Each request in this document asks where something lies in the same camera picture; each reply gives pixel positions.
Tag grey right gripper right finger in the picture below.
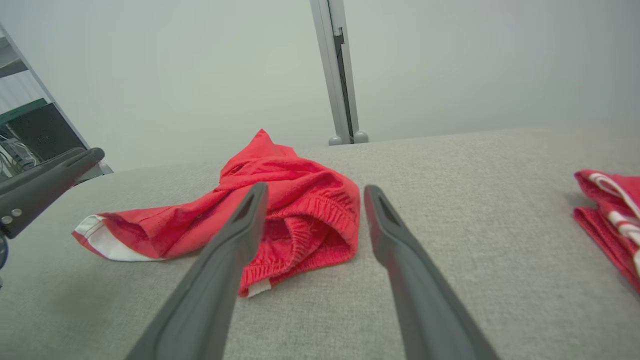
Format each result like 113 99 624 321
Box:
363 184 501 360

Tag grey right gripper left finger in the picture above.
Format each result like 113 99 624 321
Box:
125 182 269 360

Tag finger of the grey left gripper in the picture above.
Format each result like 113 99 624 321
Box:
0 148 83 196
0 147 106 240

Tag red shorts white side stripe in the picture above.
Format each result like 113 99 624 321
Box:
71 129 362 299

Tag folded red white-striped top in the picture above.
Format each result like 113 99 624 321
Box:
573 169 640 296

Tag black box on rack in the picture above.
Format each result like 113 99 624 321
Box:
7 102 87 162

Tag grey metal rack upright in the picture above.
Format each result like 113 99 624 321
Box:
0 22 115 186

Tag black rack cables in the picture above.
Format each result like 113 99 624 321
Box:
0 135 38 178

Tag light grey metal post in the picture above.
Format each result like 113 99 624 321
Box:
309 0 370 147

